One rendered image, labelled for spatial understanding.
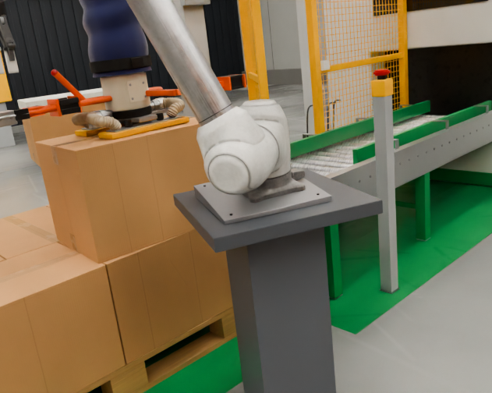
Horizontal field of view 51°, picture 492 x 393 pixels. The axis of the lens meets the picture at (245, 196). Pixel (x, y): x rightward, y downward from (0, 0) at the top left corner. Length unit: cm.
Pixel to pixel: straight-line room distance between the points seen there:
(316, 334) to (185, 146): 82
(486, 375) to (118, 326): 131
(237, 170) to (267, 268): 40
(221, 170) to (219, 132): 10
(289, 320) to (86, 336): 70
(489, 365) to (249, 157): 128
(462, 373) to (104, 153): 148
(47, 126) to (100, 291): 174
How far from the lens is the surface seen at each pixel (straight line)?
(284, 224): 139
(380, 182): 243
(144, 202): 190
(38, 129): 343
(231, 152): 127
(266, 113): 148
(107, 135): 189
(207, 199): 158
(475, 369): 215
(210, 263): 213
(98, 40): 198
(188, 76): 133
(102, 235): 185
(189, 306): 212
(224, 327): 228
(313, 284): 164
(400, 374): 208
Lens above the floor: 122
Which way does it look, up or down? 16 degrees down
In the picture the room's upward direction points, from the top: 7 degrees counter-clockwise
